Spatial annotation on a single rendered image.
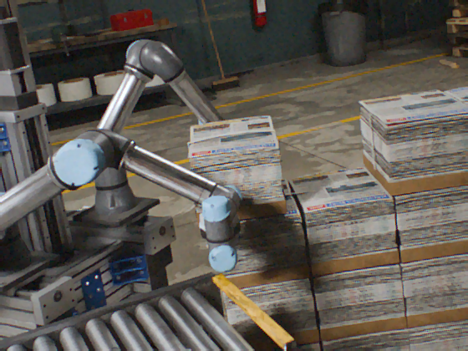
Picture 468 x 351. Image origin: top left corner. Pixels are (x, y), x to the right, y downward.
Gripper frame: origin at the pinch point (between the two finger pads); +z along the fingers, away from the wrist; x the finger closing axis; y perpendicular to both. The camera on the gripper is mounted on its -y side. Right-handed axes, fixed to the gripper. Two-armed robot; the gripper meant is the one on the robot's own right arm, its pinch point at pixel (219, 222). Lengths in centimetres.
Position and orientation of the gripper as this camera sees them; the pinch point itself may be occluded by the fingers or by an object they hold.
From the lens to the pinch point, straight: 238.2
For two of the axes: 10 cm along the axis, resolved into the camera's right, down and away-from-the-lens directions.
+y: -1.3, -9.5, -2.7
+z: -0.6, -2.7, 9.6
